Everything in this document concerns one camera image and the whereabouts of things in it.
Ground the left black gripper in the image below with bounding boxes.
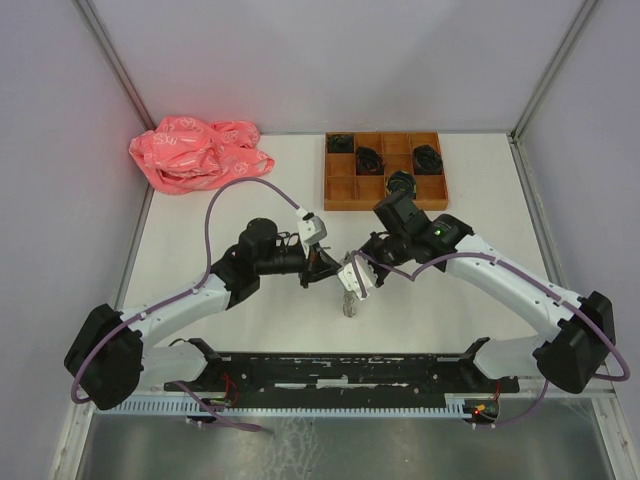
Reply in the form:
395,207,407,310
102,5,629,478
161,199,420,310
257,241,340,289

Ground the metal key organiser disc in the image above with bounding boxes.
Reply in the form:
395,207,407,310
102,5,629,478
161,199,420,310
337,253,362,319

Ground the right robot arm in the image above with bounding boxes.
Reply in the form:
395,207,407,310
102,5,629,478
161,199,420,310
338,192,616,394

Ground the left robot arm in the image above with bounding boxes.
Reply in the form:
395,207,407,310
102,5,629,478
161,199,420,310
64,214,337,410

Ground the blue yellow rolled band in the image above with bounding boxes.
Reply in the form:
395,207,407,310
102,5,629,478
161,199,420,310
385,170,417,199

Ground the wooden compartment tray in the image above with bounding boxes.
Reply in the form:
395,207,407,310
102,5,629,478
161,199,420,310
324,132,449,211

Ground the black rolled band centre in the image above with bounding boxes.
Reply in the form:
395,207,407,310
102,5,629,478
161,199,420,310
355,146,385,176

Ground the black rolled band right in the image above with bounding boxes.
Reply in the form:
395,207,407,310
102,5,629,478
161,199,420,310
412,145,443,175

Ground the black rolled band top-left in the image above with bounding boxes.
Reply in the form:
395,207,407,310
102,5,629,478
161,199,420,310
327,134,354,154

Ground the pink plastic bag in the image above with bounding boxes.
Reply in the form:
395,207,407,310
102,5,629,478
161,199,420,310
129,116,275,195

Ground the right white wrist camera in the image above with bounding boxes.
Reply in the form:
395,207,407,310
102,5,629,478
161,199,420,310
337,256,377,300

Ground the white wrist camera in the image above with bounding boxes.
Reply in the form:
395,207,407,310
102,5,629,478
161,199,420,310
296,207,327,246
337,256,377,300

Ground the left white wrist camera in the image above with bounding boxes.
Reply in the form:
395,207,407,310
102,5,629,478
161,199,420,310
296,207,327,246

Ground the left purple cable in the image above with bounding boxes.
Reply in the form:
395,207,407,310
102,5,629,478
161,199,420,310
72,177,306,405

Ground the purple cable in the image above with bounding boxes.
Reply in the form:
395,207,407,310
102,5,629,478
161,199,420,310
72,177,306,405
349,249,631,429

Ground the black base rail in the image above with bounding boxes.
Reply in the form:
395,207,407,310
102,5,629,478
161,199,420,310
185,352,520,400

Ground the grey cable duct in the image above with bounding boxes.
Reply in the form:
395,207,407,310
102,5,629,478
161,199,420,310
100,395,471,420

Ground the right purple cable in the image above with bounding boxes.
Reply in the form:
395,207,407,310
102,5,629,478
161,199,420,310
349,249,631,429

